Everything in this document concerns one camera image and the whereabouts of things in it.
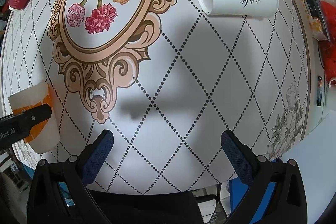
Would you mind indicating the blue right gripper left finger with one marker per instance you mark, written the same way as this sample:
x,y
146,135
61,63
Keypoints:
x,y
95,154

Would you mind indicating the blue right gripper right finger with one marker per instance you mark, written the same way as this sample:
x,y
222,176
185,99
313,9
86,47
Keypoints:
x,y
240,156

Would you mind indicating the orange and white cup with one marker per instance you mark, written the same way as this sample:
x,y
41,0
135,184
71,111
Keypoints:
x,y
37,102

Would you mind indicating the small lighter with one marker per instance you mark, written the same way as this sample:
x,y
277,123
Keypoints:
x,y
319,91

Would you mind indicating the floral diamond tablecloth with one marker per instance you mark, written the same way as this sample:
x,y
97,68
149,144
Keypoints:
x,y
167,79

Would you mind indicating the orange patterned box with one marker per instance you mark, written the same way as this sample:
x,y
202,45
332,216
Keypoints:
x,y
316,18

